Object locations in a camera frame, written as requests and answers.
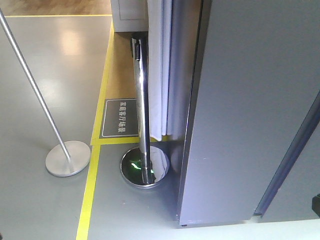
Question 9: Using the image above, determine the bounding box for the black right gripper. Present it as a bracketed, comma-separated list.
[311, 194, 320, 218]

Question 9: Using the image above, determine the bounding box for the fridge door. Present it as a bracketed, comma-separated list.
[179, 0, 320, 226]

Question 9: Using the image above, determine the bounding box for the grey floor sign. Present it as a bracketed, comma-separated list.
[100, 98, 138, 139]

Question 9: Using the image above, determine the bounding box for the chrome stanchion post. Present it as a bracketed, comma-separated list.
[120, 32, 170, 189]

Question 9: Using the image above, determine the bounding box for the matte silver stanchion post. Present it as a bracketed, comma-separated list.
[0, 12, 91, 178]

